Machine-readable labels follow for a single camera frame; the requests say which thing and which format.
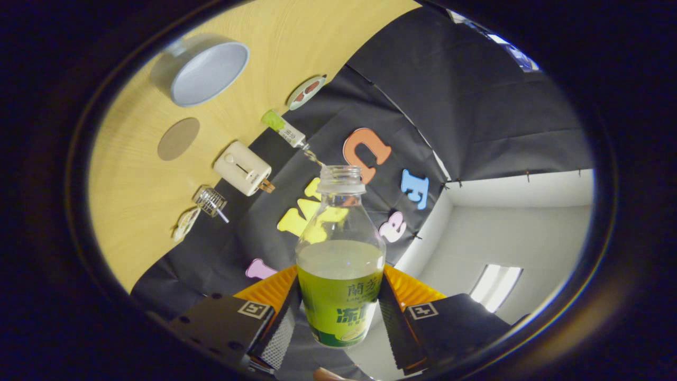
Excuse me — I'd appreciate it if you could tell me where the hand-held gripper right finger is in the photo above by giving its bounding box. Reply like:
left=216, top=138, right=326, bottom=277
left=378, top=265, right=511, bottom=374

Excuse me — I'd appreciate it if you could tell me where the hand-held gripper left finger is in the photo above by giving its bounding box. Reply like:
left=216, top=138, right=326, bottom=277
left=169, top=265, right=302, bottom=374

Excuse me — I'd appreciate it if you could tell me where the green label juice bottle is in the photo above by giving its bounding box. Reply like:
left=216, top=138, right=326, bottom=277
left=295, top=165, right=387, bottom=348

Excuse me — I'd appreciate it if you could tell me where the brown round coaster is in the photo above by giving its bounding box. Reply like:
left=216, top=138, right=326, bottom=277
left=157, top=117, right=201, bottom=161

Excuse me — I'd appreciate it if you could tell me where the pale blue cup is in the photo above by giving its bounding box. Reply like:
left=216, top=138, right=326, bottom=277
left=150, top=33, right=250, bottom=108

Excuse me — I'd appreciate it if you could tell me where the slim green drink bottle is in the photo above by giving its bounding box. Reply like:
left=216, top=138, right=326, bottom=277
left=261, top=110, right=310, bottom=150

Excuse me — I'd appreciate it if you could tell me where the ceiling light panel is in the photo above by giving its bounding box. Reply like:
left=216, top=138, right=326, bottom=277
left=470, top=264, right=523, bottom=314

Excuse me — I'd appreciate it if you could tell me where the white divided food tray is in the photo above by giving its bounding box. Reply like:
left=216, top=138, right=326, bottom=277
left=173, top=206, right=202, bottom=243

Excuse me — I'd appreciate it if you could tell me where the metal mesh holder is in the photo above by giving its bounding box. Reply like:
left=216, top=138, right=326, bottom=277
left=193, top=185, right=228, bottom=217

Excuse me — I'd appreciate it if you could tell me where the cream toaster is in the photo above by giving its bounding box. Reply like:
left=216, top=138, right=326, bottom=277
left=213, top=140, right=272, bottom=197

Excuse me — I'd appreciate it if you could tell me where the grey round plate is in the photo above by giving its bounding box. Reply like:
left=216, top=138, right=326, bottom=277
left=287, top=75, right=327, bottom=111

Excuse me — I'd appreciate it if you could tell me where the wooden table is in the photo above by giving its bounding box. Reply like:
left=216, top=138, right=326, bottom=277
left=87, top=0, right=424, bottom=294

